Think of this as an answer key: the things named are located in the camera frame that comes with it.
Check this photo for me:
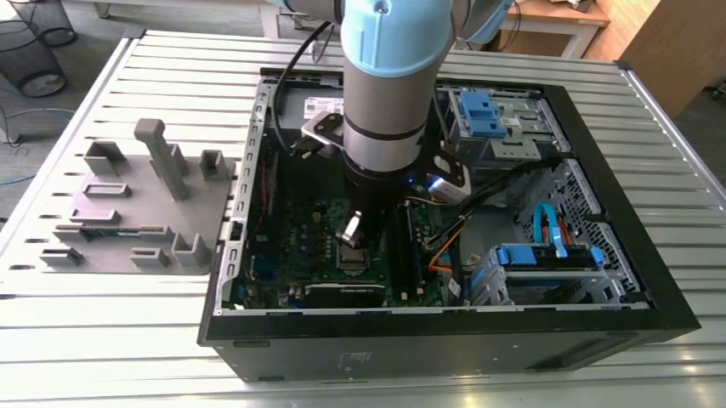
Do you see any black RAM slot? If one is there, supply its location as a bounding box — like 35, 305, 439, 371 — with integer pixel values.
395, 206, 414, 298
390, 210, 407, 298
403, 203, 422, 297

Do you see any small wrist electronics box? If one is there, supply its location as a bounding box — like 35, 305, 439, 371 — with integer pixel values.
288, 110, 347, 161

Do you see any green motherboard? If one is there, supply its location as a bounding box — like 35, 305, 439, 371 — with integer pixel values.
240, 186, 450, 309

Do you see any grey power supply unit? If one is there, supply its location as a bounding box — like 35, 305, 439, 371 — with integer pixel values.
264, 87, 347, 201

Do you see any blue drive bay latch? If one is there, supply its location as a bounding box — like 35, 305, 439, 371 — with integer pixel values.
460, 90, 510, 138

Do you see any black graphics card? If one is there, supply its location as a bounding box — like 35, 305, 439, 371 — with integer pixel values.
303, 280, 390, 309

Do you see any silver optical drive bay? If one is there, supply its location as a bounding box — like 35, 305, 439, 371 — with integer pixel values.
444, 87, 574, 179

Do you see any empty blue disk carrier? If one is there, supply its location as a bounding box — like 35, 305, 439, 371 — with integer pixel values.
470, 257, 499, 298

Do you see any hard disk in blue carrier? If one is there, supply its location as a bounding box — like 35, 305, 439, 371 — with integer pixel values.
495, 242, 606, 273

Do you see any black PC case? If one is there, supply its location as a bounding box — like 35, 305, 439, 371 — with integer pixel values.
195, 65, 702, 383

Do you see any grey parts rack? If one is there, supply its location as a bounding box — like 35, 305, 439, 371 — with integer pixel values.
36, 117, 239, 275

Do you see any silver disk bay cage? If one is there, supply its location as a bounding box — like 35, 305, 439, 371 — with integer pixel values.
467, 241, 651, 307

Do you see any dark green RAM stick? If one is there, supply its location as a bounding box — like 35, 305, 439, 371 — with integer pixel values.
56, 224, 171, 240

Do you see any white desk with wooden top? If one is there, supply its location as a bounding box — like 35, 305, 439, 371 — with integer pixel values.
257, 0, 612, 59

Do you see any wooden cabinet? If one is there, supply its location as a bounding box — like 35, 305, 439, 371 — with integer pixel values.
583, 0, 726, 120

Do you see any black grey wire bundle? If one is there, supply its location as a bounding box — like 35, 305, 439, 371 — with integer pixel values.
404, 194, 464, 208

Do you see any dark wrist camera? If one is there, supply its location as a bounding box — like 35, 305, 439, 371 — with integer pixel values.
333, 210, 364, 250

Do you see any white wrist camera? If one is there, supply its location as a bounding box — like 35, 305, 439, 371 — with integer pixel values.
422, 144, 472, 206

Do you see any black camera cable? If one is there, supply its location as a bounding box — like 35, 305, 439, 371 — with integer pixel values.
428, 95, 452, 150

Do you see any red black twisted wire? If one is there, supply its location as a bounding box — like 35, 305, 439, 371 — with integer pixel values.
252, 148, 281, 238

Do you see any orange wire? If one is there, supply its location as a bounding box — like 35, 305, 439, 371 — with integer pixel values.
428, 237, 458, 275

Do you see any long black sleeved cable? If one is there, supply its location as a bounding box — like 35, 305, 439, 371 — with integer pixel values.
423, 155, 574, 250

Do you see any black electronics box cable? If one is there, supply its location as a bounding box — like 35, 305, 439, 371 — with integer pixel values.
269, 20, 336, 156

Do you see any blue SATA wire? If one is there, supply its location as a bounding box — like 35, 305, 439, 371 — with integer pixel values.
532, 201, 571, 259

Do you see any blue network cable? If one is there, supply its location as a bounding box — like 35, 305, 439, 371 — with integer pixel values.
0, 106, 76, 188

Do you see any large wire mesh bin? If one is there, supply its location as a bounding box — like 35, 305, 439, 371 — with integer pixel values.
0, 19, 68, 99

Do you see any small wire mesh bin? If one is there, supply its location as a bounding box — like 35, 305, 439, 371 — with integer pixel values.
21, 0, 80, 48

